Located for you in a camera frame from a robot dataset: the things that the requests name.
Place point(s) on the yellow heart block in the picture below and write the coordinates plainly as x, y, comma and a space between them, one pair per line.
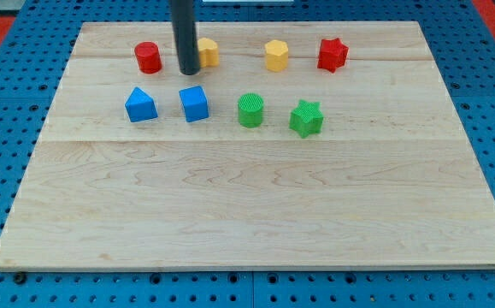
208, 52

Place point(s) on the light wooden board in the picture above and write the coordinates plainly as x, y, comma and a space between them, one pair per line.
390, 183

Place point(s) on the red star block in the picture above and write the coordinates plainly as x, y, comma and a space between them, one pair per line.
332, 54

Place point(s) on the red cylinder block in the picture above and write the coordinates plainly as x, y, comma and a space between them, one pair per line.
148, 57

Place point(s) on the blue triangle block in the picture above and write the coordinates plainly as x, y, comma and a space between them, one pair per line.
140, 106

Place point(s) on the blue cube block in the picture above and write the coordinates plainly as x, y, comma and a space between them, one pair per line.
194, 103

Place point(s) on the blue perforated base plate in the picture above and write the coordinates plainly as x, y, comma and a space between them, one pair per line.
33, 58

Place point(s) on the yellow hexagon block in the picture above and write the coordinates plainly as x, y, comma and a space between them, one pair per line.
276, 55

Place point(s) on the green cylinder block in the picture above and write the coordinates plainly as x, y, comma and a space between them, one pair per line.
250, 110

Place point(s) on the green star block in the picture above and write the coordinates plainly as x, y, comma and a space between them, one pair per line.
306, 118

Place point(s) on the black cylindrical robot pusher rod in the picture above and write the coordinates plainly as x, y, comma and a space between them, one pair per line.
185, 35

